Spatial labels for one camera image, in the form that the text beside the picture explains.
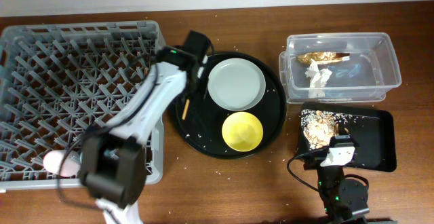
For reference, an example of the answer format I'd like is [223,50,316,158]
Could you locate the food scraps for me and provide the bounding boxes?
[301,109,355,150]

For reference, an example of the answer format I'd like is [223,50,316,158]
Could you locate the yellow bowl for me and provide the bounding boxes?
[221,112,264,152]

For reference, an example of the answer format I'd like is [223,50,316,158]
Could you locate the white tissue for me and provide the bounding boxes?
[305,59,332,98]

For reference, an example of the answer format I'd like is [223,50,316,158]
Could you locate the gold snack wrapper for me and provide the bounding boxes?
[296,51,350,65]

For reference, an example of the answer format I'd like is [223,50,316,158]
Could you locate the wooden chopstick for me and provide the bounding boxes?
[181,99,190,121]

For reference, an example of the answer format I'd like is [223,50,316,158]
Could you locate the pink cup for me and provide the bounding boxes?
[43,150,81,177]

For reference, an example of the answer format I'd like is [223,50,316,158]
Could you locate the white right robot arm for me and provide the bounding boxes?
[302,149,397,224]

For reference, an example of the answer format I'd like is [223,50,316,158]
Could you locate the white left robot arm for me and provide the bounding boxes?
[78,46,208,223]

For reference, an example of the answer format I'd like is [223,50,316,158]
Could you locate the grey dishwasher rack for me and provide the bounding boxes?
[1,20,165,191]

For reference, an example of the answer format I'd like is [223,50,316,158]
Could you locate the black rectangular bin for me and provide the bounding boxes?
[296,102,397,172]

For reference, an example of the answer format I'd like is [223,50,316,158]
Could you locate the clear plastic bin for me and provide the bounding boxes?
[279,33,402,103]

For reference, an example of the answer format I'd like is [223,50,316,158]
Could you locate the grey plate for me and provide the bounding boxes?
[207,58,266,111]

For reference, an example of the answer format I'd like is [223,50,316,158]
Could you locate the round black tray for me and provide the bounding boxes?
[168,52,286,160]

